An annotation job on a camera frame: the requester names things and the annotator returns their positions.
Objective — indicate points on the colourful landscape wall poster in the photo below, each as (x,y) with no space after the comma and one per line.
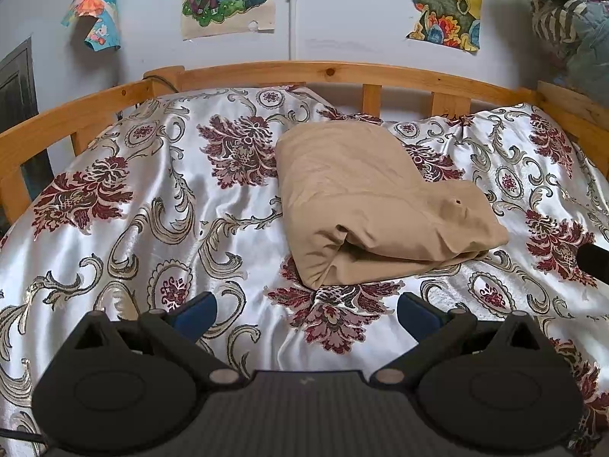
(442,4)

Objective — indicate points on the striped bedding pile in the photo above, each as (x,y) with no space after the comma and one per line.
(566,14)

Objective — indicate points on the curled cartoon girl wall poster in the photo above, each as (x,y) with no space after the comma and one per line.
(95,4)

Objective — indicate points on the wooden bed frame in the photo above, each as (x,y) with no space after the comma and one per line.
(328,72)

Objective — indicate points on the dark door frame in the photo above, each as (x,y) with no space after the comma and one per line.
(19,104)

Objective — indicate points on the white wall pipe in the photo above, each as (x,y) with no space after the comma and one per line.
(291,14)

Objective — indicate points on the floral satin bedspread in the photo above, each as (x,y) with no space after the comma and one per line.
(157,209)

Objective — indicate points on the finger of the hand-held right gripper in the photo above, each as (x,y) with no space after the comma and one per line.
(594,262)

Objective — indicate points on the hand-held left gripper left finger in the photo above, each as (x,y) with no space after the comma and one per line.
(197,315)

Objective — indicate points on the beige garment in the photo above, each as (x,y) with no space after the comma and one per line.
(357,190)

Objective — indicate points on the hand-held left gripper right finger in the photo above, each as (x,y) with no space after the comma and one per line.
(415,315)

